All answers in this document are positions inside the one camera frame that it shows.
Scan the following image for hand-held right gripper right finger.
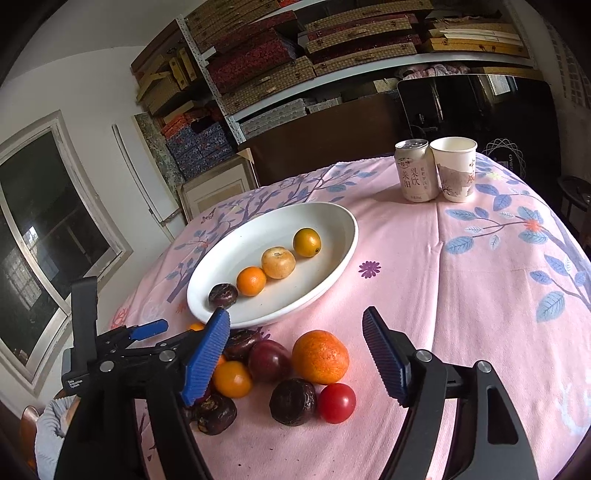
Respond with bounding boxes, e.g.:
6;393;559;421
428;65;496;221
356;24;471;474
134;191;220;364
362;307;539;480

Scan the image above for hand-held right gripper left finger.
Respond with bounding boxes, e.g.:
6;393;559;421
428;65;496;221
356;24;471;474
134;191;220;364
55;308;230;480

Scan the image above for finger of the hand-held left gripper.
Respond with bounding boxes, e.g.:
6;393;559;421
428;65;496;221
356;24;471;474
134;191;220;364
97;318;169;363

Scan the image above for dark red plum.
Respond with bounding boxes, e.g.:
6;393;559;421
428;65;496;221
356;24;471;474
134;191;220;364
248;340;293;383

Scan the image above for large orange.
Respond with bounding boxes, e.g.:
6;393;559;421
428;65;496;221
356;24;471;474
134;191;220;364
292;330;350;385

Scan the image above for red tomato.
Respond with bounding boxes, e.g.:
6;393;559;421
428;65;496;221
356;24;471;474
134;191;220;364
317;383;357;424

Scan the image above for tan round fruit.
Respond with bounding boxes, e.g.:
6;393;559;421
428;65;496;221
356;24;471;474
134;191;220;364
261;247;297;280

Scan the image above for white oval plate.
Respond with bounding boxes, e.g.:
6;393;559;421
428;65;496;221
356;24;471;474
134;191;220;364
187;202;359;328

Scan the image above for yellow round fruit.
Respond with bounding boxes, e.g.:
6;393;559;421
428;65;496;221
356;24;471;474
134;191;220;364
293;228;322;258

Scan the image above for person's left forearm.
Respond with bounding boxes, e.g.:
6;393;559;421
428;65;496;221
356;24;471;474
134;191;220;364
34;396;81;480

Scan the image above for white framed window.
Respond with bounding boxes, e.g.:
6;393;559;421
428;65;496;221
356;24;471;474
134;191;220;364
0;110;127;395

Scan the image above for pink printed tablecloth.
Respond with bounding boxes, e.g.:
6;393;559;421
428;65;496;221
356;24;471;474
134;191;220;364
108;154;591;480

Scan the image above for brown rounded furniture piece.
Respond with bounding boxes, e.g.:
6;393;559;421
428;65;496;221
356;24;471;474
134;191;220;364
18;405;43;469

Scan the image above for wooden framed picture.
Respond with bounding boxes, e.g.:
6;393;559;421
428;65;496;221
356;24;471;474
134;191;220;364
178;157;259;222

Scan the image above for white curved strip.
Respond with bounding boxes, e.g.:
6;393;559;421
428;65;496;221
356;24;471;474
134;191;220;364
113;122;162;224

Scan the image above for marble pattern board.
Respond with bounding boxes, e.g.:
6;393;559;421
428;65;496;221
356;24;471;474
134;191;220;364
134;113;185;185

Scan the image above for white drink can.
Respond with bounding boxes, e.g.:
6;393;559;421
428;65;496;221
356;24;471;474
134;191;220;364
394;138;437;202

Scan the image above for stack of blue patterned boxes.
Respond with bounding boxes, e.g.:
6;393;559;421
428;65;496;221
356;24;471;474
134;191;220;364
164;122;236;181

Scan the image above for white paper cup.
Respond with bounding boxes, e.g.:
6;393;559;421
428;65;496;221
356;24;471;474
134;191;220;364
430;137;478;203

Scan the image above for orange patterned boxes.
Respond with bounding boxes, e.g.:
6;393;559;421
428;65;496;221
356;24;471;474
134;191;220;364
161;113;197;139

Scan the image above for brown wooden board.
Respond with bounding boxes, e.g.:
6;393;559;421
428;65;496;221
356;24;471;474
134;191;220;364
238;97;407;185

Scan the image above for stack of grey patterned boxes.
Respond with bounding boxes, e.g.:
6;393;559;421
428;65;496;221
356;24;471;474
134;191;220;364
240;98;342;139

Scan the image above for dark wooden chair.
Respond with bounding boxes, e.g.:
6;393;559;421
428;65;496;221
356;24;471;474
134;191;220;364
556;175;591;232

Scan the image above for black glossy panel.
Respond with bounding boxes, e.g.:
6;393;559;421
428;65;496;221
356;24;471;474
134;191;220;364
397;76;555;181

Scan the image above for white metal shelf rack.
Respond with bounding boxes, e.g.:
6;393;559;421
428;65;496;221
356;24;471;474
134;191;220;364
178;0;546;144

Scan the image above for pink cloth bundle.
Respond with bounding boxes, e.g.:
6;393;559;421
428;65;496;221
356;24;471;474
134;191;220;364
399;64;472;79

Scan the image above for stack of red floral boxes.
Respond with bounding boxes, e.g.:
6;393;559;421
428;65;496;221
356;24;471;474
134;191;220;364
205;11;298;93

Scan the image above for stack of woven tan boxes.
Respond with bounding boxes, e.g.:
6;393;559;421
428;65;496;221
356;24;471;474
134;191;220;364
185;0;532;116

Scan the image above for stack of pale wooden boxes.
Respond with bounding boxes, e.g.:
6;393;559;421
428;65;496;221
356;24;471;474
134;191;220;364
427;18;532;58

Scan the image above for brick pattern curtain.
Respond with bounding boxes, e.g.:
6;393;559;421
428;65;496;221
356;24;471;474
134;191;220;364
547;23;589;121

